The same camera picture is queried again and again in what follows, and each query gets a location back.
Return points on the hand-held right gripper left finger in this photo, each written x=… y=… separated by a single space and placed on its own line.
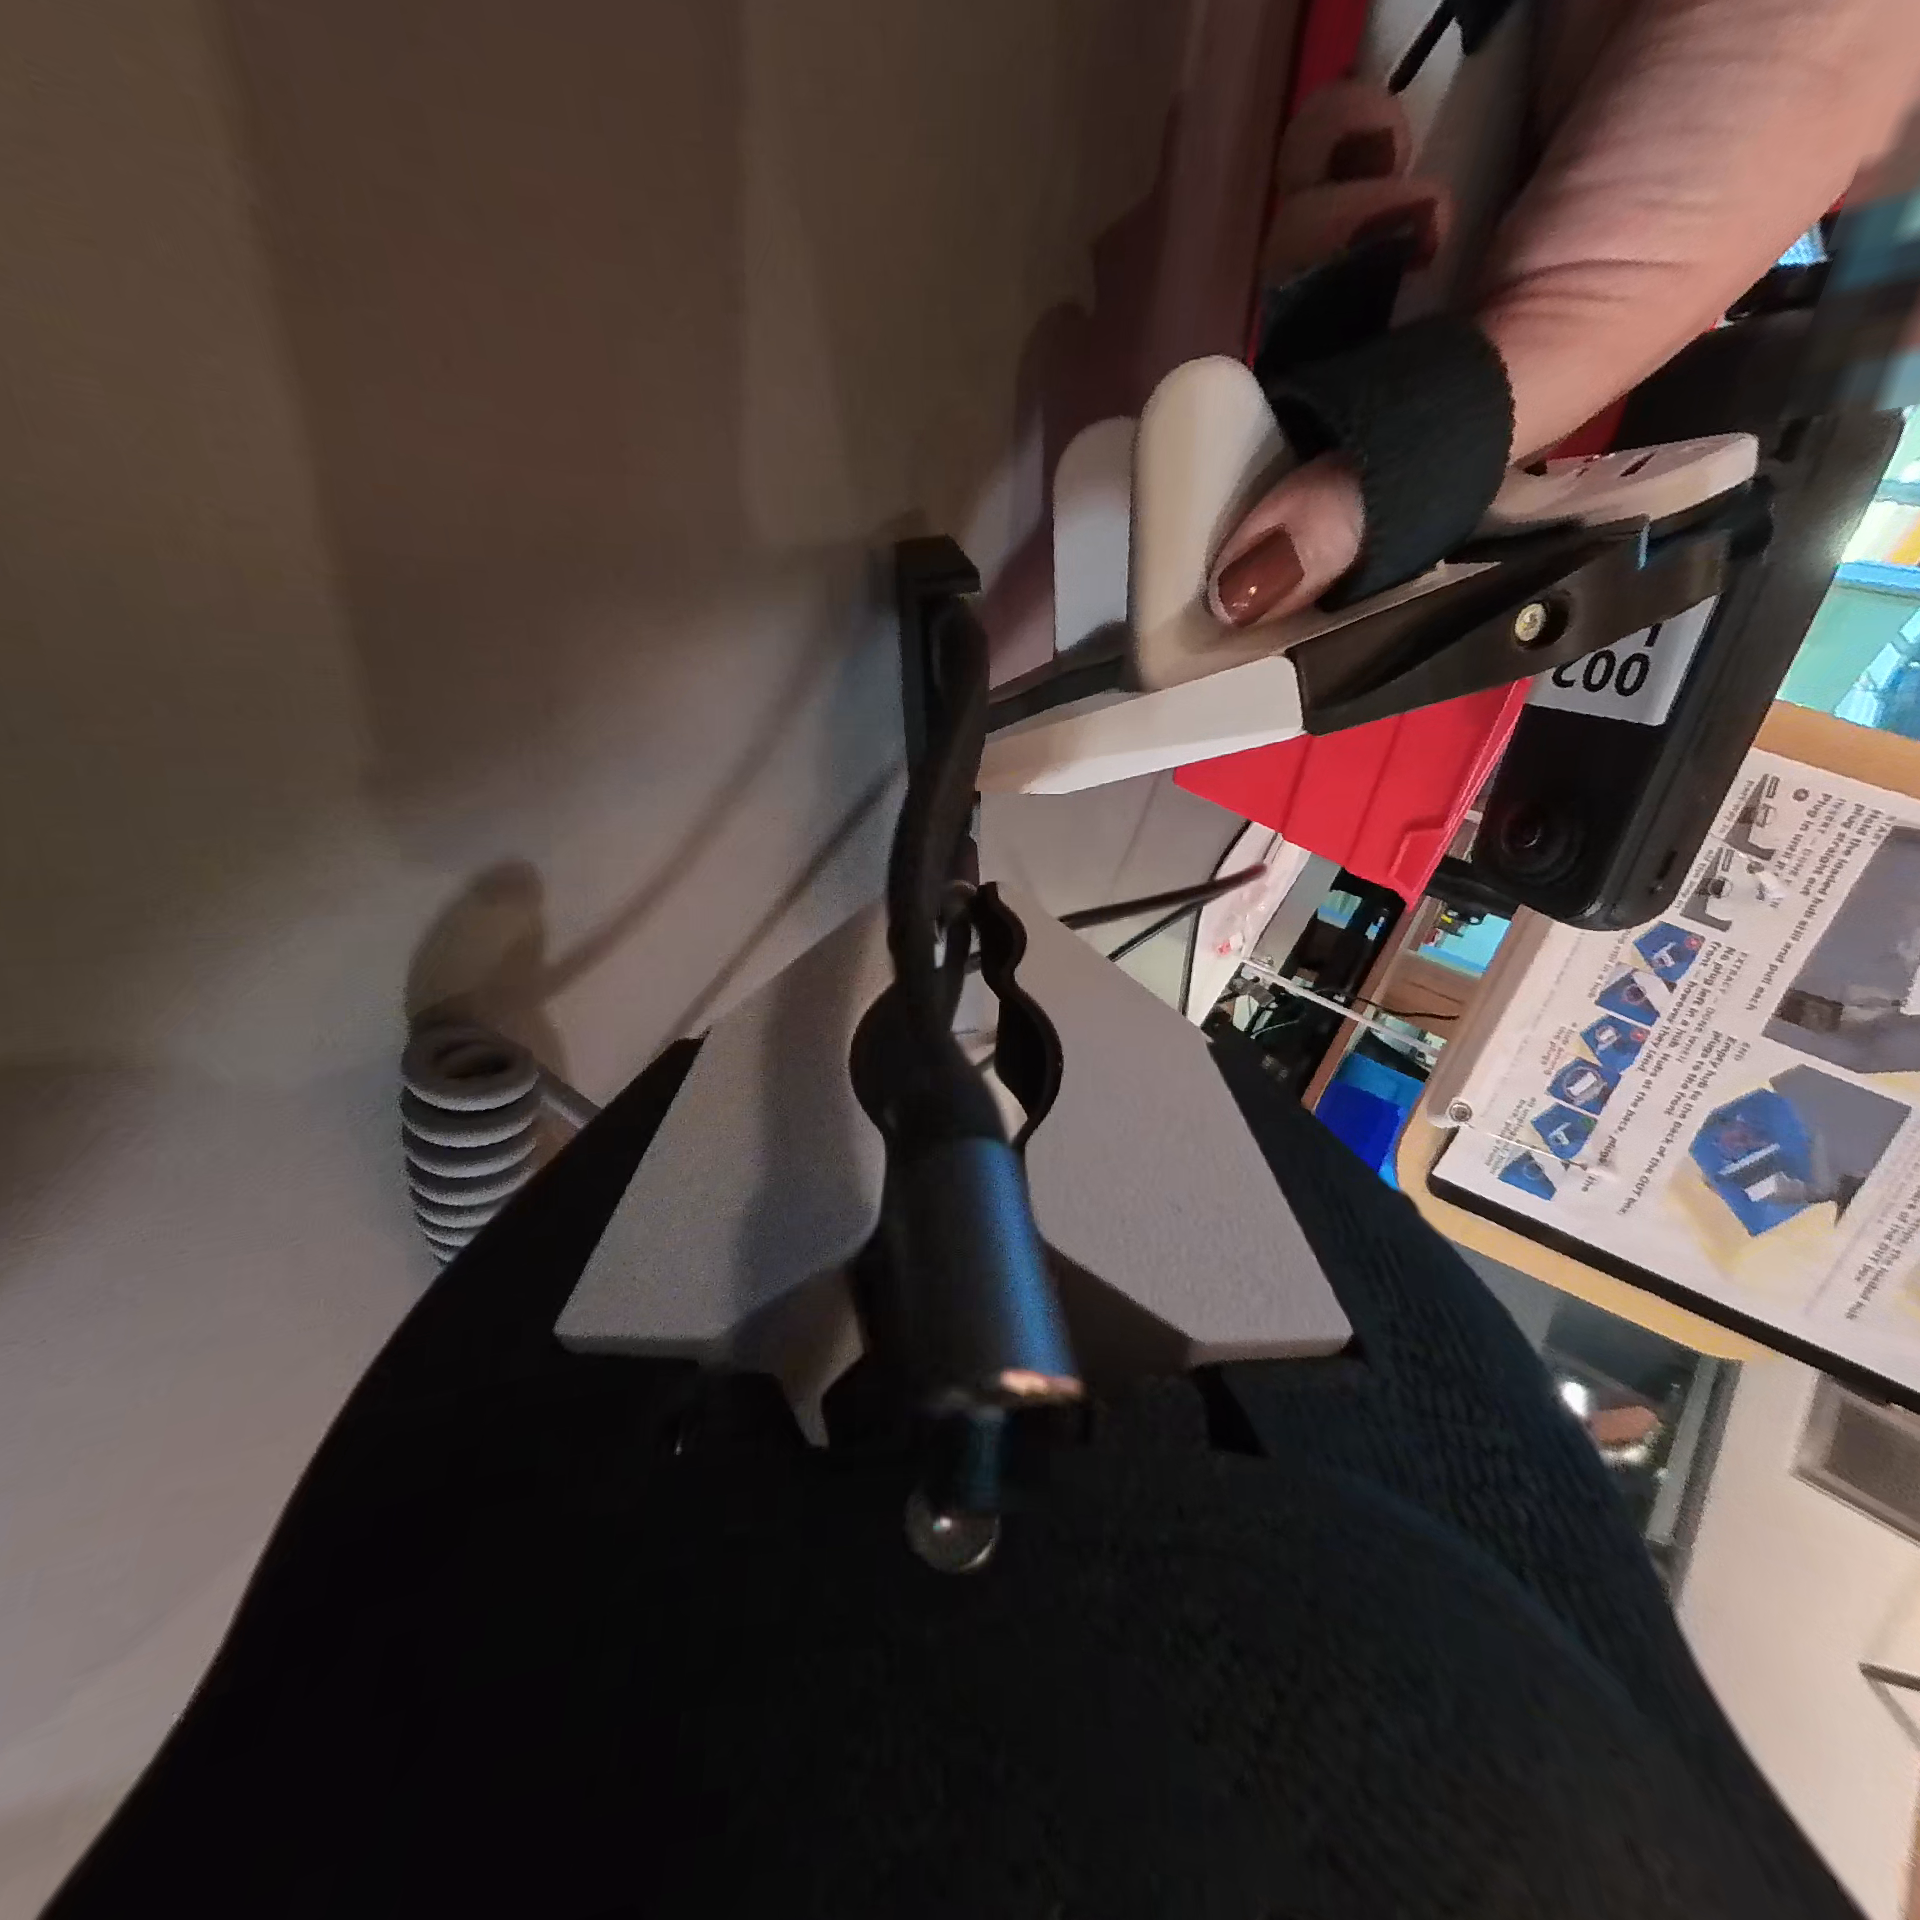
x=704 y=1200

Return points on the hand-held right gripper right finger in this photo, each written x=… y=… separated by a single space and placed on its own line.
x=1185 y=1200

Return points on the person's left hand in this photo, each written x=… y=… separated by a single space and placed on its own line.
x=1680 y=181

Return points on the blue plastic bin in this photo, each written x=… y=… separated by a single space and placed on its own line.
x=1372 y=1096

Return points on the instruction sheet board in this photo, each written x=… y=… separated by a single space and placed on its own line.
x=1680 y=1125

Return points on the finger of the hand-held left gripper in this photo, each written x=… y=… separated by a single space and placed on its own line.
x=1172 y=734

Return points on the red plastic bin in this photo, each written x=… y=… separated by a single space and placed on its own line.
x=1350 y=810

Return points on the black usb hub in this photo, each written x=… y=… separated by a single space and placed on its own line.
x=939 y=579

